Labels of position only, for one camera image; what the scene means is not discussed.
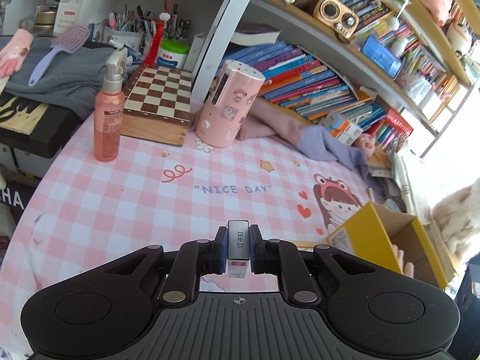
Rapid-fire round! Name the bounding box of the small red white box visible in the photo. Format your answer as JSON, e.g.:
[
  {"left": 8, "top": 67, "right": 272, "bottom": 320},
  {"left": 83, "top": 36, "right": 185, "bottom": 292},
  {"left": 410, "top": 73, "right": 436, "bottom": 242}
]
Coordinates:
[{"left": 227, "top": 220, "right": 250, "bottom": 279}]

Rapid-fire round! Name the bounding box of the pink knit glove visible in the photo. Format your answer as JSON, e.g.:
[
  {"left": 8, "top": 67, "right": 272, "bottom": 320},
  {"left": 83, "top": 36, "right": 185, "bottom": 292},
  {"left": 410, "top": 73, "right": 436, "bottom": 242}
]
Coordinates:
[{"left": 392, "top": 244, "right": 414, "bottom": 278}]

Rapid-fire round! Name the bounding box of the yellow cardboard box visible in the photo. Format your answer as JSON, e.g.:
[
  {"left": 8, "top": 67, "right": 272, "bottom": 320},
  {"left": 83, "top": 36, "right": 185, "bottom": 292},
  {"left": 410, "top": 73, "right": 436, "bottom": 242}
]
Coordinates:
[{"left": 327, "top": 202, "right": 448, "bottom": 289}]

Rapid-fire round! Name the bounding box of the pink purple cloth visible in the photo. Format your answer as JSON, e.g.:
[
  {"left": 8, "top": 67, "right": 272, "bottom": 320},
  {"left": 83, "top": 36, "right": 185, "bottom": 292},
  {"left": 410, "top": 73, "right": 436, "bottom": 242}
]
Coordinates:
[{"left": 189, "top": 97, "right": 383, "bottom": 203}]

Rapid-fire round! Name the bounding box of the pile of papers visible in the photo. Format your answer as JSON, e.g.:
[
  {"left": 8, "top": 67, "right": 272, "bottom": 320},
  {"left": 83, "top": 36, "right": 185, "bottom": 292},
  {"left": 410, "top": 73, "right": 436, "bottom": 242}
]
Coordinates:
[{"left": 368, "top": 146, "right": 434, "bottom": 224}]

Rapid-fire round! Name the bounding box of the orange white carton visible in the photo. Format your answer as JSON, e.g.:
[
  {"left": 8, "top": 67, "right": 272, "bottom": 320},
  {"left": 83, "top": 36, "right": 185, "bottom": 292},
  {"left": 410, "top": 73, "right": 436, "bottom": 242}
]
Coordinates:
[{"left": 320, "top": 111, "right": 363, "bottom": 146}]

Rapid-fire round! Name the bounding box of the pink pig plush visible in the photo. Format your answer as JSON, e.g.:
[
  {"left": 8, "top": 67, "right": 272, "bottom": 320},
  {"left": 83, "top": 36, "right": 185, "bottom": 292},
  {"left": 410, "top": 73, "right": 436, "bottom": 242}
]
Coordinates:
[{"left": 354, "top": 133, "right": 375, "bottom": 158}]

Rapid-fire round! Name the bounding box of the pink cylinder humidifier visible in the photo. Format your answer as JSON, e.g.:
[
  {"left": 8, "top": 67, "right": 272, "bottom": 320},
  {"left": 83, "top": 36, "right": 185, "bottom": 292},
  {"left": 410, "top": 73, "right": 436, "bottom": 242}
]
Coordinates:
[{"left": 195, "top": 59, "right": 265, "bottom": 148}]

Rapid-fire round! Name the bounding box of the row of books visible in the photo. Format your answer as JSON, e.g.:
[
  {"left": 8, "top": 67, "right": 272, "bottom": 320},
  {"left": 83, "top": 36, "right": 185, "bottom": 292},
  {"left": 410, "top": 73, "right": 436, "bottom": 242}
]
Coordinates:
[{"left": 215, "top": 41, "right": 388, "bottom": 133}]

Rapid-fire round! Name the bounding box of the wooden chess box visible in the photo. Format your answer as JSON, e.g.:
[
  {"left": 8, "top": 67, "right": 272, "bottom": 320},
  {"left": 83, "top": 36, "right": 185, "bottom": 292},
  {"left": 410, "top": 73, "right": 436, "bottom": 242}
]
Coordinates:
[{"left": 120, "top": 65, "right": 192, "bottom": 147}]

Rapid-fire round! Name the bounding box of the red book set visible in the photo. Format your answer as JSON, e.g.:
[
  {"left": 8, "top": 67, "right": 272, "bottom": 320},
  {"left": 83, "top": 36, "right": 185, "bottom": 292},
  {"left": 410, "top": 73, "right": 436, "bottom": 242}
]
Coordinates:
[{"left": 368, "top": 109, "right": 413, "bottom": 152}]

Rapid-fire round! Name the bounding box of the cream fluffy cat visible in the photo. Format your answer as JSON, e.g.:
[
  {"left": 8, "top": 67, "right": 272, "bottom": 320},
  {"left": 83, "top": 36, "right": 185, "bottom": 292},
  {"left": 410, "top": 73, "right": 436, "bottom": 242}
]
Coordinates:
[{"left": 430, "top": 180, "right": 479, "bottom": 262}]

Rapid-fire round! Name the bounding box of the pink spray bottle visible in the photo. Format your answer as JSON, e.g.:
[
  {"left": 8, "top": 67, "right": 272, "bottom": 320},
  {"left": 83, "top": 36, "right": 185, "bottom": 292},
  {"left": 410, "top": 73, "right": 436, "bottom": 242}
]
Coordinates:
[{"left": 94, "top": 48, "right": 128, "bottom": 162}]

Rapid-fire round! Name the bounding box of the green lid cream jar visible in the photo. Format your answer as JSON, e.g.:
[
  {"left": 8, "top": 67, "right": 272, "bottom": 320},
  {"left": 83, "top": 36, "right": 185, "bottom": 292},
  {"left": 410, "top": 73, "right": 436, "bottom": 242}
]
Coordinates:
[{"left": 156, "top": 38, "right": 190, "bottom": 69}]

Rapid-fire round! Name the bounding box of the red tassel ornament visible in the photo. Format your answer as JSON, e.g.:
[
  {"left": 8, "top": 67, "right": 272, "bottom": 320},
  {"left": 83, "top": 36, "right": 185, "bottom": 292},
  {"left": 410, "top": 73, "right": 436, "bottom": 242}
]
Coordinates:
[{"left": 143, "top": 12, "right": 170, "bottom": 67}]

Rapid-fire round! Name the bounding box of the grey clothing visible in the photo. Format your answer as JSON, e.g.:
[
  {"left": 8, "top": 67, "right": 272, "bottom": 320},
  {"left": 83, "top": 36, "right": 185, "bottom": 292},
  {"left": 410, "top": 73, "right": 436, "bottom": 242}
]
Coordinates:
[{"left": 5, "top": 37, "right": 115, "bottom": 121}]

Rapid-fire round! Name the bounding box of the retro wooden radio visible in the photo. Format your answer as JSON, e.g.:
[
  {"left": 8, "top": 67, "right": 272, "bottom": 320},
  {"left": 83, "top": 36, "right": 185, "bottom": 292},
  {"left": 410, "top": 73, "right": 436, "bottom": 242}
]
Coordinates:
[{"left": 312, "top": 0, "right": 360, "bottom": 39}]

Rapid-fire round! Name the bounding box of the purple hairbrush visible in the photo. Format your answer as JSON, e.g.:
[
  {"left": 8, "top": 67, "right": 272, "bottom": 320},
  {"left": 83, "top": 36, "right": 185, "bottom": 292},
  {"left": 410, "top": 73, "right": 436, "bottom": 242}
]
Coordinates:
[{"left": 28, "top": 24, "right": 90, "bottom": 87}]

